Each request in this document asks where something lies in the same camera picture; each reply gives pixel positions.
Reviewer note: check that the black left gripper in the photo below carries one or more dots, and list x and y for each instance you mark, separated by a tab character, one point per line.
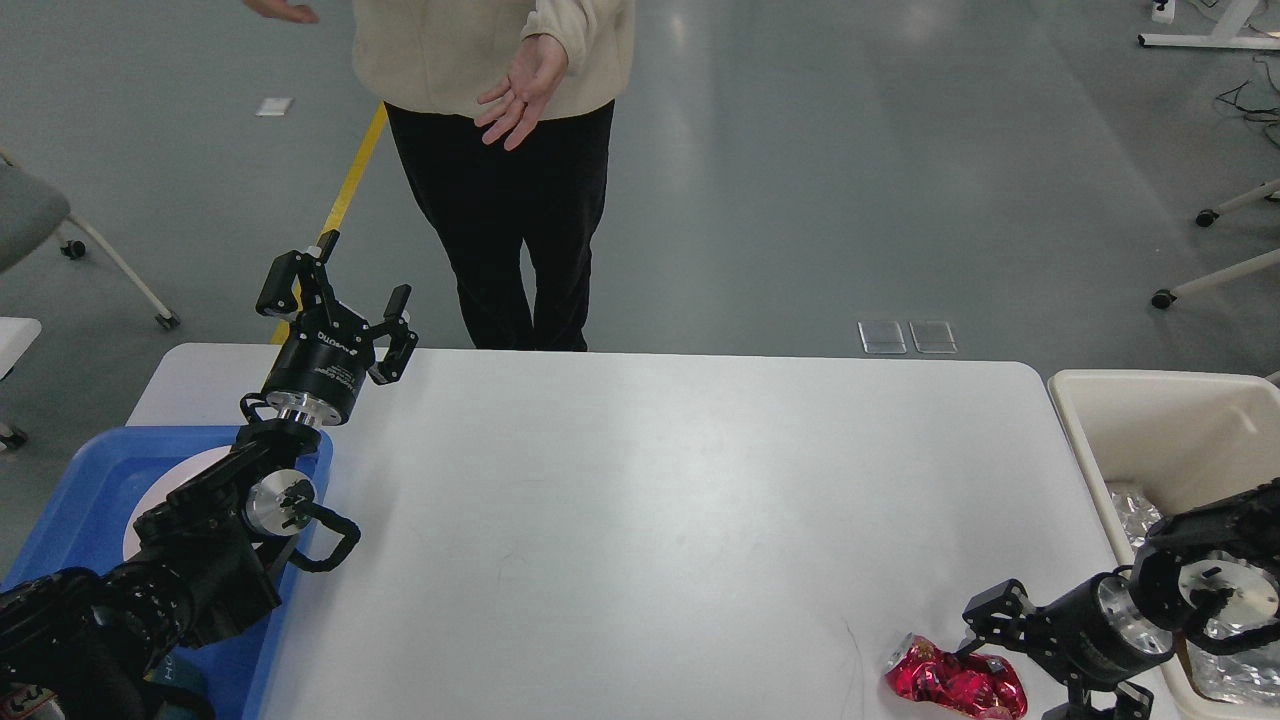
330	351

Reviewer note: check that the pink plate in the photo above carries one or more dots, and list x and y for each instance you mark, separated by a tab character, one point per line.
171	479

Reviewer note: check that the crushed red can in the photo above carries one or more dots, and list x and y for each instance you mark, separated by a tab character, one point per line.
977	685

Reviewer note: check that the beige plastic bin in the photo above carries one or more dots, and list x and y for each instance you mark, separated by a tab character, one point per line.
1187	440

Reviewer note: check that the clear floor plates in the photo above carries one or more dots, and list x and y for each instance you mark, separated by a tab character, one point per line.
929	337

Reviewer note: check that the white table frame base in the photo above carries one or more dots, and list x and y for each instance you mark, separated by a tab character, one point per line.
1210	25

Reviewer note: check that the blue plastic tray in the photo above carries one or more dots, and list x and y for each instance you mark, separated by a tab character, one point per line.
84	526

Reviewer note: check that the person left hand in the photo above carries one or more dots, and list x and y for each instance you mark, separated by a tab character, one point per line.
514	106

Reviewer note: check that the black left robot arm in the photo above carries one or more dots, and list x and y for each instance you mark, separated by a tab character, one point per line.
77	644

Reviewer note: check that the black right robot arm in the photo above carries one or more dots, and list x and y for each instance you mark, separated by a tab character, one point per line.
1246	522

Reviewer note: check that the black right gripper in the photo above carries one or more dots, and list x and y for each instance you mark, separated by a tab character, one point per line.
1095	630

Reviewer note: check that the person right hand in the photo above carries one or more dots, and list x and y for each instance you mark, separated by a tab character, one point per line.
286	11

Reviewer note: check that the white side table corner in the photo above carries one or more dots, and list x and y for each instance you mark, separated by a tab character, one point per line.
17	335

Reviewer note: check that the grey chair with casters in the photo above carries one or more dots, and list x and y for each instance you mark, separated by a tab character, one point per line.
34	213

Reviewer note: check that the aluminium foil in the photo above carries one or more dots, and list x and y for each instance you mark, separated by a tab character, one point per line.
1137	514
1246	678

